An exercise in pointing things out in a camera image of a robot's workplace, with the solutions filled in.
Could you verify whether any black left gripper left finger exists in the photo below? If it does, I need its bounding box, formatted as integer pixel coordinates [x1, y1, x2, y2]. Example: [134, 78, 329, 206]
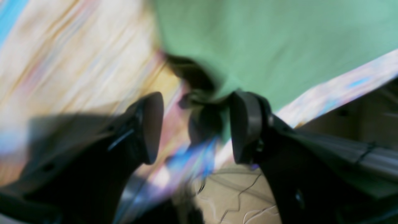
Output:
[1, 92, 164, 224]

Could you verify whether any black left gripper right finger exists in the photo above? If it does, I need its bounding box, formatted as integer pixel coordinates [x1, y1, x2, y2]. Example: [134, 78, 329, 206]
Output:
[230, 91, 397, 224]

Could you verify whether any olive green t-shirt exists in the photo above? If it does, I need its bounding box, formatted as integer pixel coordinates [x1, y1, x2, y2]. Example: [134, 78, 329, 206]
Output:
[151, 0, 398, 127]

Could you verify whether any colourful patterned tablecloth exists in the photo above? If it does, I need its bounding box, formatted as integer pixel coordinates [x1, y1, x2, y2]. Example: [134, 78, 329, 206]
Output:
[0, 0, 398, 224]

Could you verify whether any aluminium table frame rail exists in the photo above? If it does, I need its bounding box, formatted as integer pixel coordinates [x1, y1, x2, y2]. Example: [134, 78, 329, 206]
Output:
[296, 130, 398, 199]

